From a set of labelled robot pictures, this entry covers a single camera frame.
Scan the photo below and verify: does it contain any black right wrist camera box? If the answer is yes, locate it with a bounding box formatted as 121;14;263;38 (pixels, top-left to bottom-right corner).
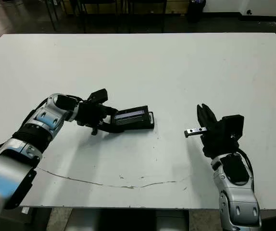
221;115;245;141

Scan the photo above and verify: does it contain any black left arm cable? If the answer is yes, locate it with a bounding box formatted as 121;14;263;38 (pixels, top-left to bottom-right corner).
64;94;86;103

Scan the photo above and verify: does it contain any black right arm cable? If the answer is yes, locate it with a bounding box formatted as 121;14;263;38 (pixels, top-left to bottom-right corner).
236;149;255;193

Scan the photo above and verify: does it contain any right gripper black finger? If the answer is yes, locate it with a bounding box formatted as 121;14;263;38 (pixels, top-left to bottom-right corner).
196;104;209;128
201;103;218;128

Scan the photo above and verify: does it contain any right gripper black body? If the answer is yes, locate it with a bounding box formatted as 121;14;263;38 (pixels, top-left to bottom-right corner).
184;117;240;159

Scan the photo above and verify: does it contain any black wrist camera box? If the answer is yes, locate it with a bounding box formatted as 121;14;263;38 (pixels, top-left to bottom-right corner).
88;88;109;104
221;115;245;141

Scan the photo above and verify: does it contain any grey black robot body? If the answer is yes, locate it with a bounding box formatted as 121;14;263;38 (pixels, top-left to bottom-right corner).
65;208;191;231

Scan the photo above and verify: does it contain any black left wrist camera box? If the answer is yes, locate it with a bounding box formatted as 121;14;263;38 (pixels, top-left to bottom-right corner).
88;88;109;104

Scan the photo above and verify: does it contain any black box lid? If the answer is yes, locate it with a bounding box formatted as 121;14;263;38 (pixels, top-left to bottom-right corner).
111;104;153;129

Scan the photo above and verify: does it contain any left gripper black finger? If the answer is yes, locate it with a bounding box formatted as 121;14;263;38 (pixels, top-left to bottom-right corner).
101;104;119;116
98;122;127;134

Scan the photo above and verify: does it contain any black box white inlay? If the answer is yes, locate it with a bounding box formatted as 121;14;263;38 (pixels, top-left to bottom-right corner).
115;111;156;133

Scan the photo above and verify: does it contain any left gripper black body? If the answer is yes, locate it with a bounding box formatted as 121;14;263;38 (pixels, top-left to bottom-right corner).
75;99;105;136

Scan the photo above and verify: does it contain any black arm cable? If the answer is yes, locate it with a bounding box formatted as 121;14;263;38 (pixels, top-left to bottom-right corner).
236;149;255;193
64;94;86;103

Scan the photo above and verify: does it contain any black waste bin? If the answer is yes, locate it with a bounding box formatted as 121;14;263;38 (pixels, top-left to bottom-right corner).
188;0;206;24

